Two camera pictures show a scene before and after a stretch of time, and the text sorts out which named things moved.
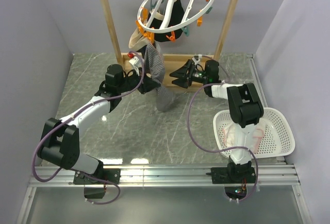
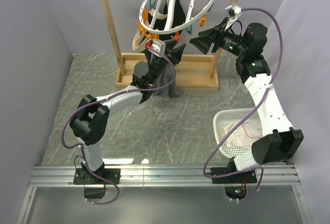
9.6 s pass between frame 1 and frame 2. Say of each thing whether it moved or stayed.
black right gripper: moved
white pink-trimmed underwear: stayed
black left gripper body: moved
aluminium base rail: stayed
